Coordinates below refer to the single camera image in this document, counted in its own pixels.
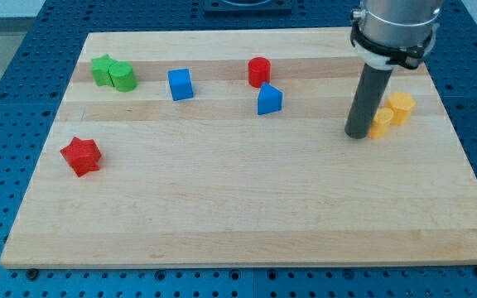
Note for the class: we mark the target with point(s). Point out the red star block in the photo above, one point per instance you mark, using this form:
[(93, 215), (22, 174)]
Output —
[(82, 156)]

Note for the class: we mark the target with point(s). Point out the yellow cylinder block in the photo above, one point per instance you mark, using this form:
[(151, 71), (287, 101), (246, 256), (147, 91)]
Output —
[(380, 123)]

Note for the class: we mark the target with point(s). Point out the blue triangle block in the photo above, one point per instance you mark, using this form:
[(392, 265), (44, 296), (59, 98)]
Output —
[(269, 99)]

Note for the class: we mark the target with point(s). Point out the red cylinder block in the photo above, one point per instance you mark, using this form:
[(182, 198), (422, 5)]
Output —
[(259, 71)]

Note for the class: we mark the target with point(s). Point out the green star block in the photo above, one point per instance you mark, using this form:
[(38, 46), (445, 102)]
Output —
[(100, 70)]

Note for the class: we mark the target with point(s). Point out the blue cube block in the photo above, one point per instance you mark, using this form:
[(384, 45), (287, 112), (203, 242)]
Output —
[(180, 84)]

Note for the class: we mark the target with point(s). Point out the wooden board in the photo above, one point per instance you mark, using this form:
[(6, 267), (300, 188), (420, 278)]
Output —
[(207, 182)]

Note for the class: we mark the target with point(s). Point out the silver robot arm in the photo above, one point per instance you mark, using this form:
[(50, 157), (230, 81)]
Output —
[(387, 33)]

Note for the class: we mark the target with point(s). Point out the yellow hexagon block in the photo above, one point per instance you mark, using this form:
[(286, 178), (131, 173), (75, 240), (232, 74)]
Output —
[(402, 105)]

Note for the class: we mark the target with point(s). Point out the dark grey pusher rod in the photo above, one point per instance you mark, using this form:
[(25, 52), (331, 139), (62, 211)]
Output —
[(368, 95)]

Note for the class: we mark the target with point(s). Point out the green cylinder block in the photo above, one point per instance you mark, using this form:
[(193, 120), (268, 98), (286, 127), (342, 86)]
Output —
[(123, 77)]

